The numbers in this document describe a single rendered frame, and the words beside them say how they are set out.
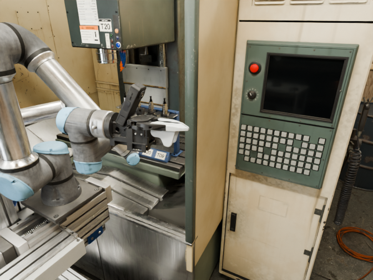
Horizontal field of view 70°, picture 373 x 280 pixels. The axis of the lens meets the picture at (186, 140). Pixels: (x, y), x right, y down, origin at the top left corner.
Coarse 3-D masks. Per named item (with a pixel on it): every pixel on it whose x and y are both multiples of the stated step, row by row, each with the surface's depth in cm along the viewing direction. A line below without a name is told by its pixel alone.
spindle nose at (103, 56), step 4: (96, 52) 191; (100, 52) 189; (104, 52) 188; (108, 52) 189; (112, 52) 190; (116, 52) 194; (96, 56) 193; (100, 56) 190; (104, 56) 189; (108, 56) 190; (112, 56) 191; (116, 56) 194; (100, 60) 191; (104, 60) 191; (108, 60) 191; (112, 60) 192; (116, 60) 195
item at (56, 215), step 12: (36, 192) 110; (84, 192) 110; (96, 192) 110; (24, 204) 104; (36, 204) 103; (72, 204) 103; (84, 204) 106; (36, 216) 105; (48, 216) 97; (60, 216) 97; (12, 228) 98
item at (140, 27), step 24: (72, 0) 167; (96, 0) 159; (120, 0) 154; (144, 0) 173; (168, 0) 197; (72, 24) 174; (120, 24) 158; (144, 24) 177; (168, 24) 203; (96, 48) 174
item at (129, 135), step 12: (108, 120) 67; (132, 120) 65; (144, 120) 65; (156, 120) 69; (108, 132) 68; (120, 132) 69; (132, 132) 66; (144, 132) 65; (132, 144) 67; (144, 144) 66; (156, 144) 73
